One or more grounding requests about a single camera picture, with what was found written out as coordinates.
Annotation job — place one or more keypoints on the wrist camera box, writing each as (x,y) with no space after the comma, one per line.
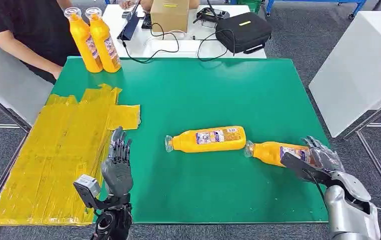
(87,187)
(296,165)

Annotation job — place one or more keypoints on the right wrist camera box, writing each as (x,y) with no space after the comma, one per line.
(296,165)

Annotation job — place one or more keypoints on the person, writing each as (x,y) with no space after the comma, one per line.
(28,23)
(145,4)

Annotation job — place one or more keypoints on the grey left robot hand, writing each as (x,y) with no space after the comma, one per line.
(117,175)

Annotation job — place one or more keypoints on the black smartphone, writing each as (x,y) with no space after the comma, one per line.
(146,21)

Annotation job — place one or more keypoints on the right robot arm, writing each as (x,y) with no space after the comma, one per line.
(343,212)

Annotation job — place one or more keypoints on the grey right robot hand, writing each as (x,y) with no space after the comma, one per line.
(326,160)

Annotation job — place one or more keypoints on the brown cardboard box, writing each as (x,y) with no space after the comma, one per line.
(170,16)

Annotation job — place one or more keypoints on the green table mat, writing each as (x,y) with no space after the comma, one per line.
(210,99)

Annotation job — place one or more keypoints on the green crate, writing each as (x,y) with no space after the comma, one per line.
(250,4)

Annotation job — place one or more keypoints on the white table with metal legs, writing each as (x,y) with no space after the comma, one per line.
(8,86)
(359,74)

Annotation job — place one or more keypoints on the yellow taped sheet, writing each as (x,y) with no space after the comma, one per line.
(44,165)

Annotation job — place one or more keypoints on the blue metal cart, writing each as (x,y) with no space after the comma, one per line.
(357,3)

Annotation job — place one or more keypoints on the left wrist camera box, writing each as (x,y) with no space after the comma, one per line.
(87,187)

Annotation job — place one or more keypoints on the black remote controller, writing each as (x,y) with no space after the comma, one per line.
(214,14)

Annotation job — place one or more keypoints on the orange drink bottle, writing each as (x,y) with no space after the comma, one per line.
(187,143)
(266,153)
(102,43)
(82,43)

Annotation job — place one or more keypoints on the black carry bag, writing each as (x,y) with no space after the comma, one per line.
(243,32)

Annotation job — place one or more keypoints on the white table with devices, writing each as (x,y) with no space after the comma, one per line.
(177,49)

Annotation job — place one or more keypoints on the dark blue tablet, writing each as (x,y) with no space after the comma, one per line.
(130,28)

